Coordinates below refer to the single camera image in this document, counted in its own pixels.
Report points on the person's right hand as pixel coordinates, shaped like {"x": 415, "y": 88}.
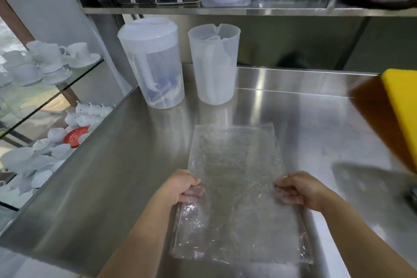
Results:
{"x": 308, "y": 189}

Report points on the person's right thumb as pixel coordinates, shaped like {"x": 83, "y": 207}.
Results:
{"x": 282, "y": 182}

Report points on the person's left hand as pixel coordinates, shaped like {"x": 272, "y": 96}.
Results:
{"x": 180, "y": 185}

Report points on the clear plastic bag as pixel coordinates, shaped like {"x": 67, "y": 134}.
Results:
{"x": 237, "y": 173}

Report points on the person's right forearm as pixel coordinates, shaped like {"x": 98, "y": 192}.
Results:
{"x": 361, "y": 242}

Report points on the yellow cutting board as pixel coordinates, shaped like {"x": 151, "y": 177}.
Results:
{"x": 402, "y": 108}

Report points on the person's left thumb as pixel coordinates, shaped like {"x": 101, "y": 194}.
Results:
{"x": 193, "y": 189}

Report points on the group of white cups and saucers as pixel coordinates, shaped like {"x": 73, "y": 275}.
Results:
{"x": 45, "y": 61}

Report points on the translucent plastic pitcher with lid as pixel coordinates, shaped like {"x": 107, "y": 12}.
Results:
{"x": 153, "y": 66}

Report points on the translucent plastic pitcher without lid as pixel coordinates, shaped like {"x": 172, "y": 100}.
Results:
{"x": 215, "y": 69}

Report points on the glass shelf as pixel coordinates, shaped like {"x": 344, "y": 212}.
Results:
{"x": 65, "y": 90}

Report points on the person's left forearm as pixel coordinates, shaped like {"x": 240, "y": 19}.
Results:
{"x": 140, "y": 238}

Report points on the stainless steel shelf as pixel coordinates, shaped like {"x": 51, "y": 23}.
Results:
{"x": 260, "y": 11}

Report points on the pile of white teapots and dishes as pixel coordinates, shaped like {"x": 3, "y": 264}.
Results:
{"x": 35, "y": 157}

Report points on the red saucer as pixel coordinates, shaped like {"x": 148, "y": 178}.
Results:
{"x": 75, "y": 136}

